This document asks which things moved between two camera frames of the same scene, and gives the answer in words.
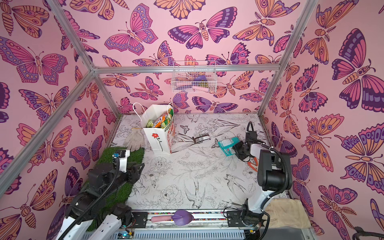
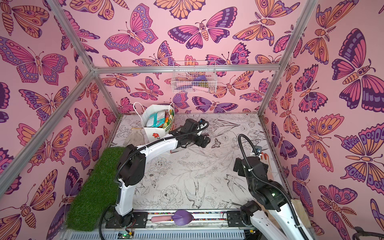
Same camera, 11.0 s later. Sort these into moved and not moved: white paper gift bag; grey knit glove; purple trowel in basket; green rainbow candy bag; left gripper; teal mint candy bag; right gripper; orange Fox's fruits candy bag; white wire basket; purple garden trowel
Moved: left gripper; orange Fox's fruits candy bag; teal mint candy bag; right gripper
Not moved: purple garden trowel; white wire basket; white paper gift bag; green rainbow candy bag; grey knit glove; purple trowel in basket
